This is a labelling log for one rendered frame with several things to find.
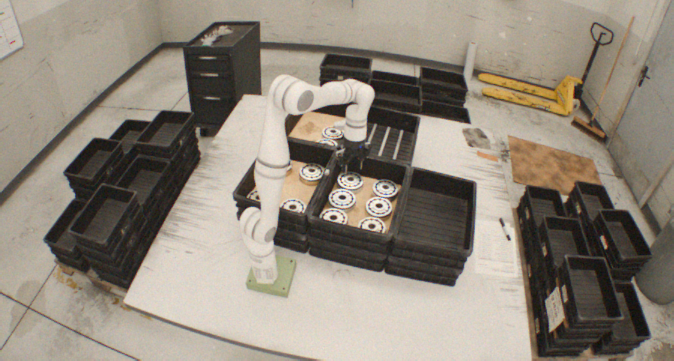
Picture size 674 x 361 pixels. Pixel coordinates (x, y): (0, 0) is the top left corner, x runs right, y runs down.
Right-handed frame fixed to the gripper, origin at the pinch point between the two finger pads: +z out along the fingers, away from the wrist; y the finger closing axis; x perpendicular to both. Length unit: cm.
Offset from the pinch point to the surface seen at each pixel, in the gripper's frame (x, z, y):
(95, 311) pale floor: 49, 100, -146
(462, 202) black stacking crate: -23, 17, 42
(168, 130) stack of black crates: 142, 51, -60
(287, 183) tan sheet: 19.9, 17.2, -16.9
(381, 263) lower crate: -28.2, 24.1, -2.0
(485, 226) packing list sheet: -33, 30, 55
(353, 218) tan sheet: -8.6, 17.2, -2.9
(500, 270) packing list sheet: -56, 30, 43
